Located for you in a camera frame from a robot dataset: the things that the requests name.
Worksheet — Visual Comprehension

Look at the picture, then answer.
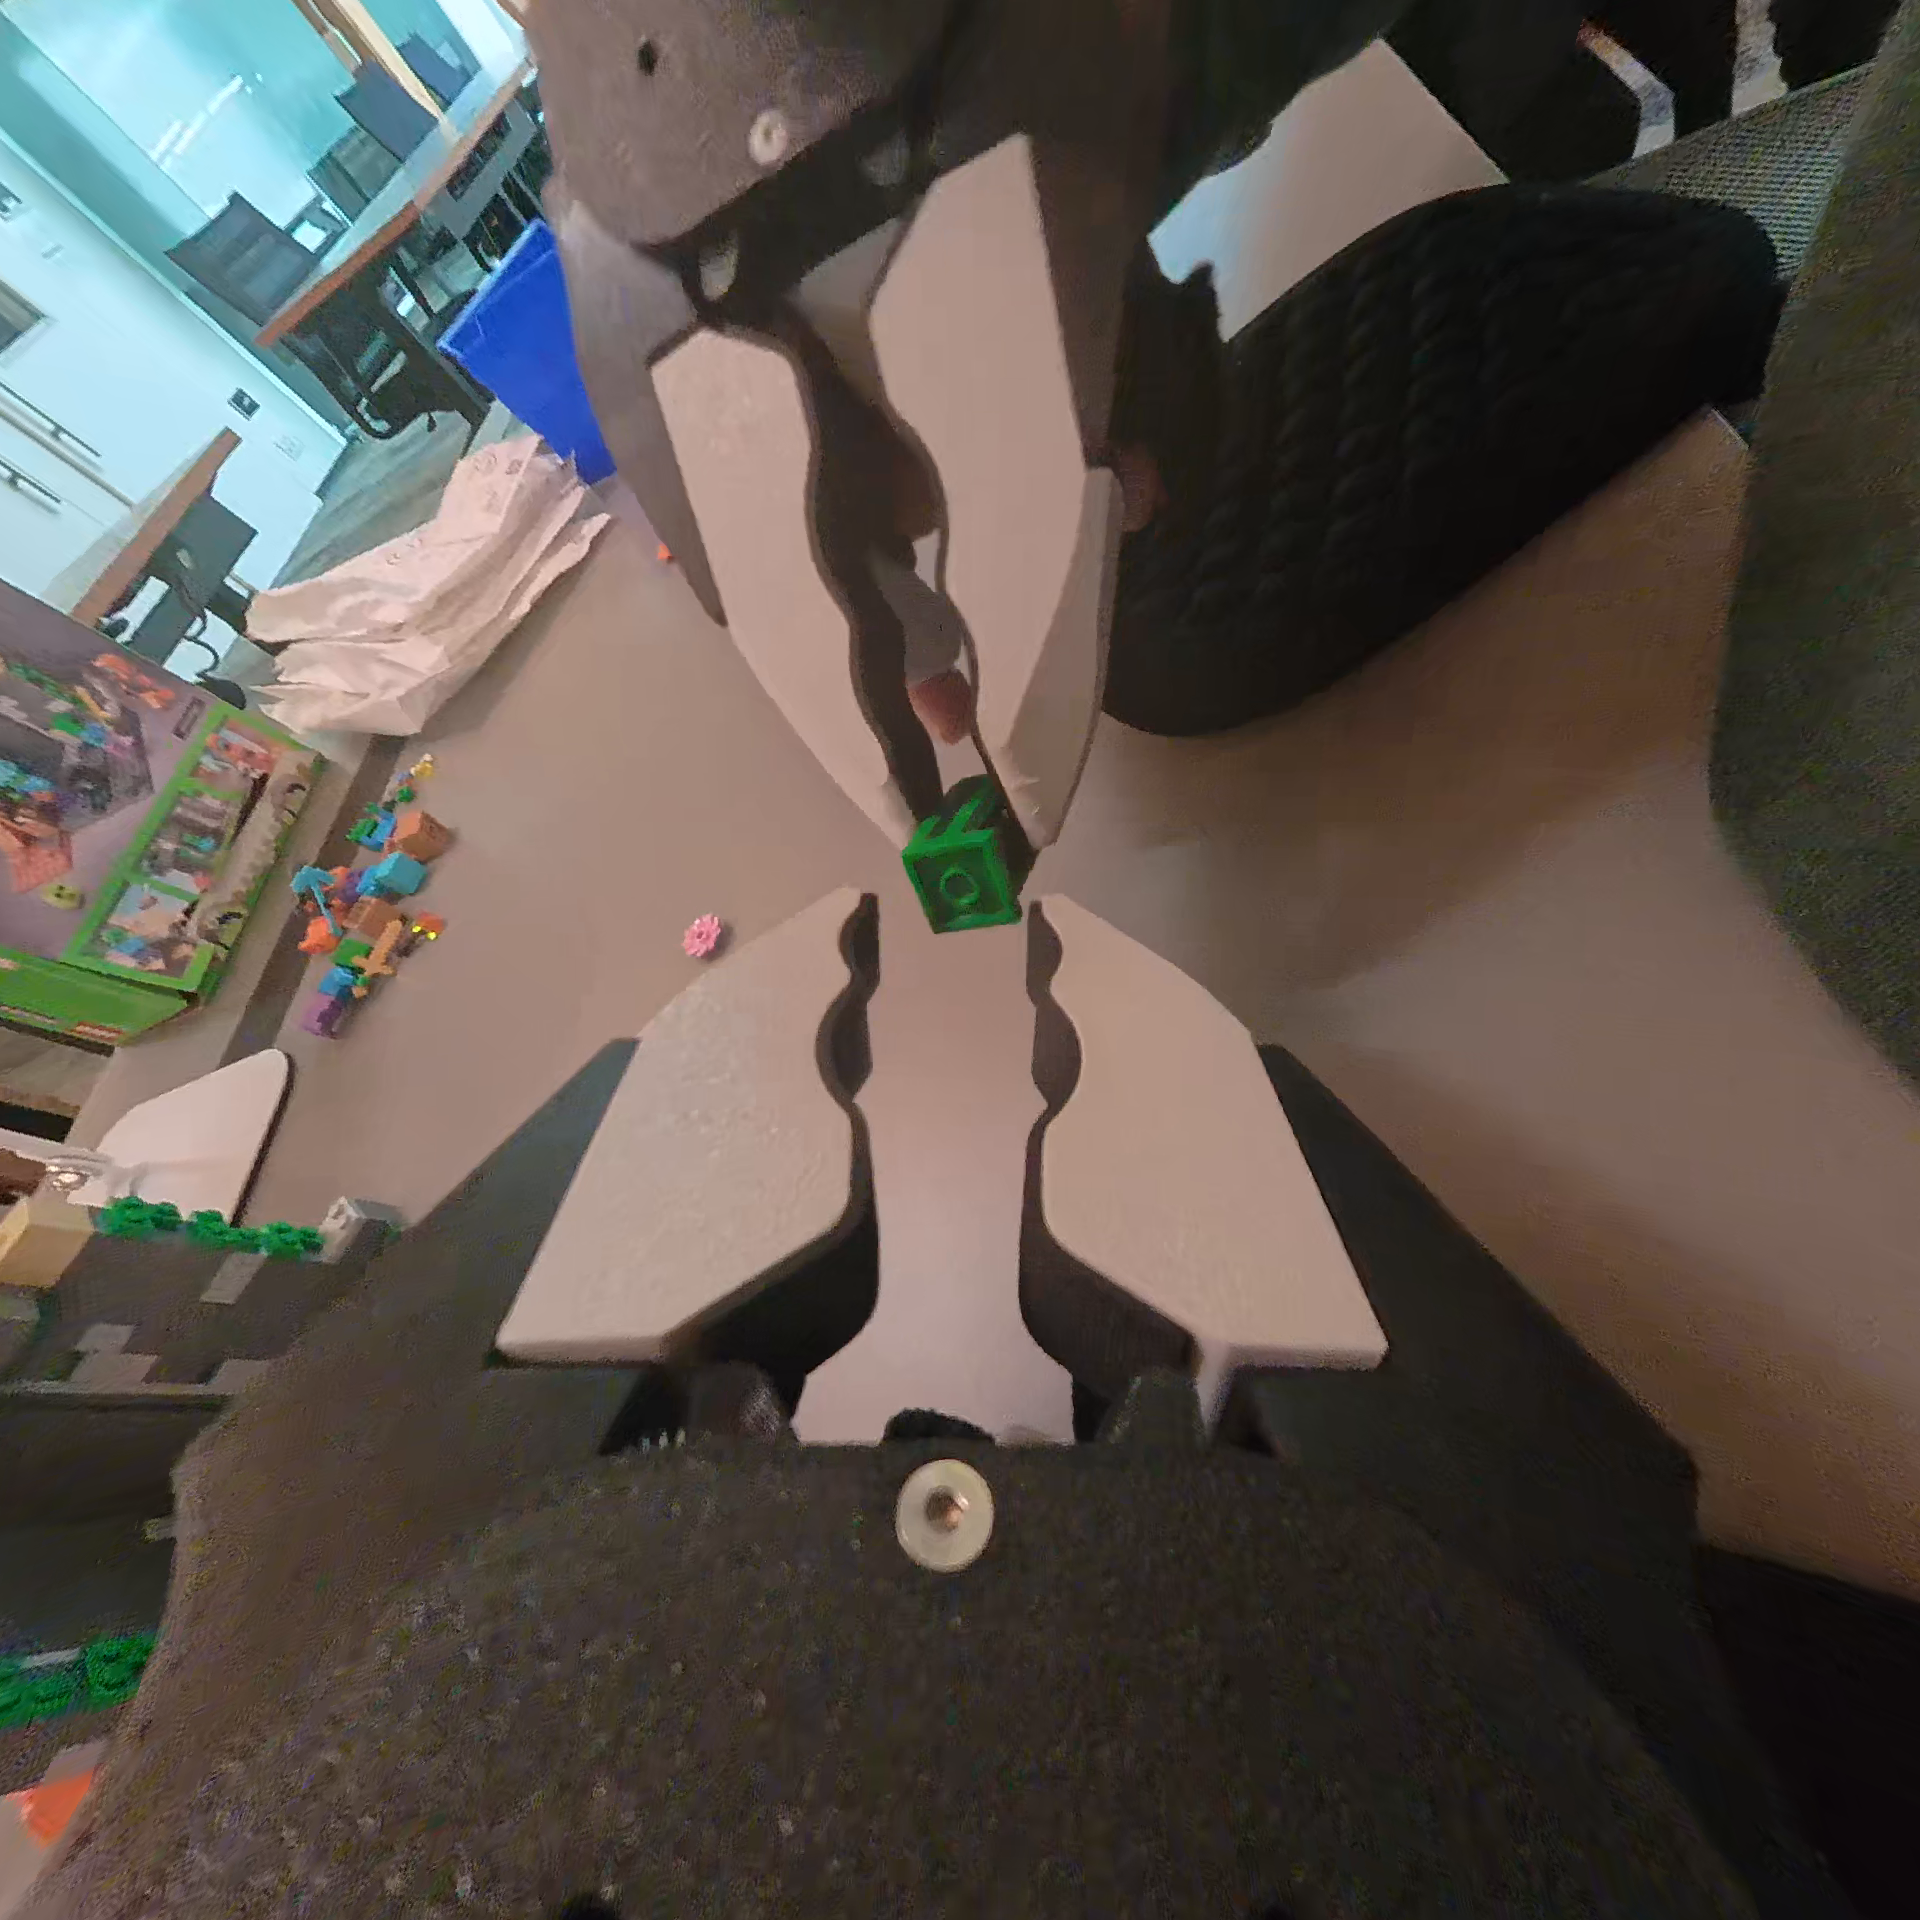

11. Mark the blue storage bin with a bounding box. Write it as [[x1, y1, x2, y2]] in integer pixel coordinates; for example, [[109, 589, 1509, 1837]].
[[439, 222, 616, 482]]

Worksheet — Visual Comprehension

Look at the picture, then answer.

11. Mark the pile of white paper bags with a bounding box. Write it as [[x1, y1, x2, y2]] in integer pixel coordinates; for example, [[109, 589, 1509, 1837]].
[[247, 435, 607, 737]]

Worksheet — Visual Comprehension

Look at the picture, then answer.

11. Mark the green toy set box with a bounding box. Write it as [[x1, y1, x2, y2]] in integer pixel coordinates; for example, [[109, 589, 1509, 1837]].
[[0, 576, 324, 1046]]

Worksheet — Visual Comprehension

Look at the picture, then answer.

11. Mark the green brick assembly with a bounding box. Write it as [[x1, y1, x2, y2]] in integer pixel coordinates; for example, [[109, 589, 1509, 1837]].
[[901, 774, 1030, 935]]

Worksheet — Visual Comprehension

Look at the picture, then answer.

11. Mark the small wooden edged table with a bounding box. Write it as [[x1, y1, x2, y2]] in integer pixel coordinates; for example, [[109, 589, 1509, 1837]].
[[67, 427, 256, 707]]

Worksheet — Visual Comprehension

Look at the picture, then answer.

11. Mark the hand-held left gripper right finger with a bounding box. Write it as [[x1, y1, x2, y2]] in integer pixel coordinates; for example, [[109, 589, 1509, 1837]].
[[1019, 894, 1392, 1431]]

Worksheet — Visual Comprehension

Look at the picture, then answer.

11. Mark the pile of colourful lego pieces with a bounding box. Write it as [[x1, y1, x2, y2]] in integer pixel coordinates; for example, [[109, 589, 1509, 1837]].
[[293, 751, 453, 1046]]

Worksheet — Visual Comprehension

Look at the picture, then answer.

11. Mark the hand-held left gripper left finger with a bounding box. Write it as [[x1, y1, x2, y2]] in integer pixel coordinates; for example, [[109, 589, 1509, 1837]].
[[491, 888, 885, 1379]]

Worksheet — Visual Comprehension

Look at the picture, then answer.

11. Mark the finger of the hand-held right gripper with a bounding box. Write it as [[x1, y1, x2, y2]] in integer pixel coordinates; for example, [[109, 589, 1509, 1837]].
[[867, 133, 1126, 853], [648, 322, 947, 842]]

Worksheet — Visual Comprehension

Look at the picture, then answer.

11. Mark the toy brick building model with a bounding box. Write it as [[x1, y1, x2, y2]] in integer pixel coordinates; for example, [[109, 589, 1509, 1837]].
[[0, 1142, 408, 1854]]

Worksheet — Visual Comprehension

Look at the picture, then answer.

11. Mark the long office table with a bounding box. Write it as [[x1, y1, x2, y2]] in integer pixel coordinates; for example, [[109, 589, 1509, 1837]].
[[256, 61, 544, 437]]

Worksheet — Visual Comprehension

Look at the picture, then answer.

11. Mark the black office chair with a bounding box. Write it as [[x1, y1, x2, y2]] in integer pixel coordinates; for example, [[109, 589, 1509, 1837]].
[[164, 192, 324, 325]]

